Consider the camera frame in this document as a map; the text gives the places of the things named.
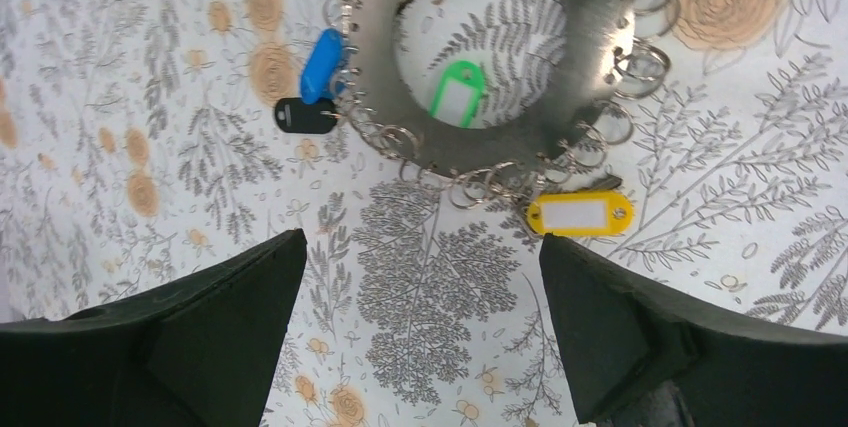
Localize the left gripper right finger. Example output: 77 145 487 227
539 235 847 426

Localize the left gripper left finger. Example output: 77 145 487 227
1 229 307 426

